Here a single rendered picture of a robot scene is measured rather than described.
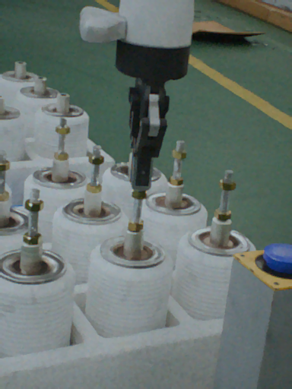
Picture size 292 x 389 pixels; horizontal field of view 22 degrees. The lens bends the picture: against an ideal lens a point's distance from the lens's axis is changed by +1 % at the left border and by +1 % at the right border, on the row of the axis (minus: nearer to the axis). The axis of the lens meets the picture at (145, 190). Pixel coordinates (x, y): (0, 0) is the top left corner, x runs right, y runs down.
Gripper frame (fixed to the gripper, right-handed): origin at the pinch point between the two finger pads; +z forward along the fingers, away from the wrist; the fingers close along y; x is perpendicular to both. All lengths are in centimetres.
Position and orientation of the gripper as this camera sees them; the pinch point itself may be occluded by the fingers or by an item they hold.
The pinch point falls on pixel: (141, 170)
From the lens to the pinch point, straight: 81.6
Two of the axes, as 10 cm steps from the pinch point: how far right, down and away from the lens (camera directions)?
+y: -1.2, -3.8, 9.2
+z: -0.9, 9.3, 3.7
